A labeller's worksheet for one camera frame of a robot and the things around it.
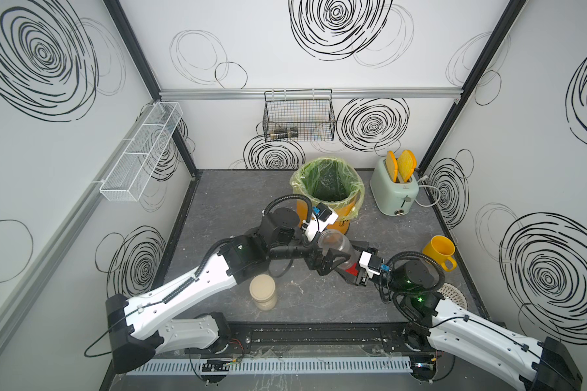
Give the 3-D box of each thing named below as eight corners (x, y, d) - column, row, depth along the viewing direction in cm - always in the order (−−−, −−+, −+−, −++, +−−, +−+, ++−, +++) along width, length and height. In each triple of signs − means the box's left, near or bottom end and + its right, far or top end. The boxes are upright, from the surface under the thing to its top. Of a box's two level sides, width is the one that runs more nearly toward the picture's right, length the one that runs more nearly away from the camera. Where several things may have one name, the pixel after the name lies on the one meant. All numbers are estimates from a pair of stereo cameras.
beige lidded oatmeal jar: (254, 310, 81) (248, 298, 71) (256, 288, 86) (251, 274, 76) (276, 310, 81) (273, 298, 71) (277, 288, 86) (274, 274, 76)
